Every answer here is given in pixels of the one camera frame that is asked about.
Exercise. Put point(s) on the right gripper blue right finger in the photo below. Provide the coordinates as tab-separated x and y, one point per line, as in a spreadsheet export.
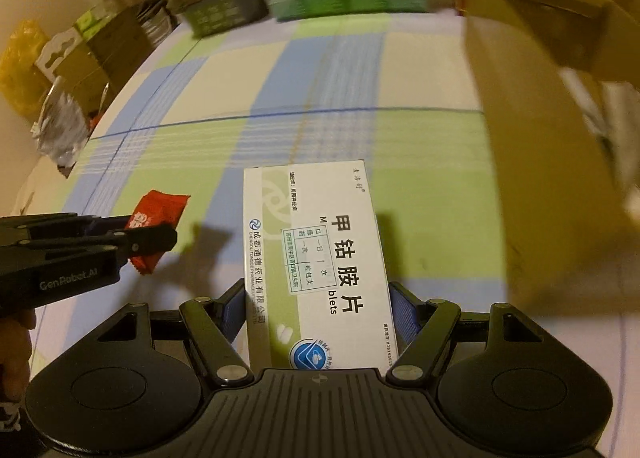
423	330

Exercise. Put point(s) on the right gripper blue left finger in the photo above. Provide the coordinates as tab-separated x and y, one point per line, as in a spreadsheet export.
212	325

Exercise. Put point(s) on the white green medicine box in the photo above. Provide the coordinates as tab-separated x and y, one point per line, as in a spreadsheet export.
315	277

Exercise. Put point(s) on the red snack packet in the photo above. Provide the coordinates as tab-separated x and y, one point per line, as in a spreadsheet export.
157	214

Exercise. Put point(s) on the person's left hand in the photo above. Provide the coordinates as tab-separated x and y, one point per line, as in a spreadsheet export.
15	353

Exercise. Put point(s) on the crumpled silver foil bag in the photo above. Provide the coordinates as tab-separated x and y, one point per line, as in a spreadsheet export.
62	129

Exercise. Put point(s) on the yellow plastic bag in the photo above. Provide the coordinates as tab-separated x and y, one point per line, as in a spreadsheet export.
23	85

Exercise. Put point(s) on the large brown cardboard box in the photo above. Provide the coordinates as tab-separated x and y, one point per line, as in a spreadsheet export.
569	245

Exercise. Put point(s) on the brown cardboard boxes stack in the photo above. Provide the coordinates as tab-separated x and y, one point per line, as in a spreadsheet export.
96	64

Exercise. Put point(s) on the checkered tablecloth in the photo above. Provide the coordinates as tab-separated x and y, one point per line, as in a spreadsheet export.
397	93

